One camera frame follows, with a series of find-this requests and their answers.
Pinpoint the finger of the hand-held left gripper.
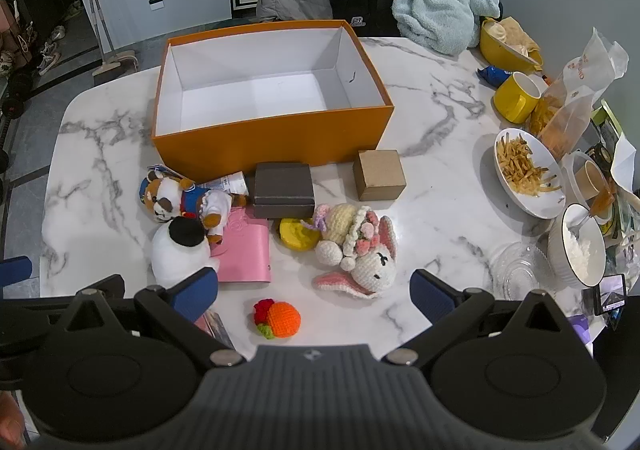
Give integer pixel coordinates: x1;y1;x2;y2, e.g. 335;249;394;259
0;256;32;287
0;299;71;392

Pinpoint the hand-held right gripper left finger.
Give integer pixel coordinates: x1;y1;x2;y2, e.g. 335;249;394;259
50;266;245;369

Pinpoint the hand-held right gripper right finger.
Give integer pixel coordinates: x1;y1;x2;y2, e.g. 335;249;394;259
384;269;586;366

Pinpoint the pink wallet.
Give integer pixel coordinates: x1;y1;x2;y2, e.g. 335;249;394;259
209;206;274;284

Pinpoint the crochet bunny doll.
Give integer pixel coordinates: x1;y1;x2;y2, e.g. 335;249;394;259
312;203;399;300

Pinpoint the crochet orange with strawberry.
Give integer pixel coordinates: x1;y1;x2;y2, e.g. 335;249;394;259
253;299;303;340

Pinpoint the small plain cardboard box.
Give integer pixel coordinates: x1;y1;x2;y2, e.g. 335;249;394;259
352;149;407;202

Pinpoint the orange cardboard box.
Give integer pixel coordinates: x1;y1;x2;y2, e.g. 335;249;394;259
151;20;396;184

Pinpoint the person's left hand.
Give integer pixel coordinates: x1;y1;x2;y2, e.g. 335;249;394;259
0;391;27;449

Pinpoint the white plush with black patch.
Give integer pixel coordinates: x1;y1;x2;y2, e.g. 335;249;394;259
151;217;221;286

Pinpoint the clear glass dish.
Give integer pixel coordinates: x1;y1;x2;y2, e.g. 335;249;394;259
488;241;557;301

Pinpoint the red panda plush toy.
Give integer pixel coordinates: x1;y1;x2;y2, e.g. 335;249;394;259
138;168;249;244

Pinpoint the white printed paper packet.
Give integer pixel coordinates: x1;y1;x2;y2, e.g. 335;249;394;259
199;171;250;197

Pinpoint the yellow round crochet piece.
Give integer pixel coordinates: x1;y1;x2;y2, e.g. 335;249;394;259
278;216;321;250

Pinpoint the dark brown square box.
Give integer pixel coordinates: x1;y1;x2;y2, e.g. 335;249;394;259
253;161;316;220

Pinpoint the white bowl of fries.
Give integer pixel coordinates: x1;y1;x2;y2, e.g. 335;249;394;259
493;127;582;219

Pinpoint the white ribbed rice bowl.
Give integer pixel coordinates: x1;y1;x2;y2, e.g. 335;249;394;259
547;203;609;289

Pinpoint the purple card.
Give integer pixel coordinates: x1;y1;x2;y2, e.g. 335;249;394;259
565;313;609;347

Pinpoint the black smartphone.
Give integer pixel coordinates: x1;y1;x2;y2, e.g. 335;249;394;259
594;272;629;316

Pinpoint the clear plastic drink cup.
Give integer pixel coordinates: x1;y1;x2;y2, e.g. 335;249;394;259
559;149;619;212

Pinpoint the yellow mug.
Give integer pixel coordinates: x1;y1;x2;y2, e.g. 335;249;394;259
493;72;549;124

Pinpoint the blue snack packet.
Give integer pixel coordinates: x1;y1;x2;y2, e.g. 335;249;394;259
477;65;512;86

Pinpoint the broom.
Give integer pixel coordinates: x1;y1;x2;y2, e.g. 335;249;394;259
81;0;139;84

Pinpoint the clear plastic snack bag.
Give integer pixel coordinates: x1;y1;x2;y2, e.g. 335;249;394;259
529;27;630;167

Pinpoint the green printed packet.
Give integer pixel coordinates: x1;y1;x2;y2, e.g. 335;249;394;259
596;102;627;167

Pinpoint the pink bag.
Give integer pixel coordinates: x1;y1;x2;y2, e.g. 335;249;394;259
0;0;25;50

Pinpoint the yellow bowl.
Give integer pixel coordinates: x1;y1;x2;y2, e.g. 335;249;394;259
478;17;544;76

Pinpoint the crumpled brown paper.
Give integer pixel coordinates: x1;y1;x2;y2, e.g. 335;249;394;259
497;16;542;58

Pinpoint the light blue fleece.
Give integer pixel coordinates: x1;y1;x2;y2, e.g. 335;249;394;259
391;0;503;56

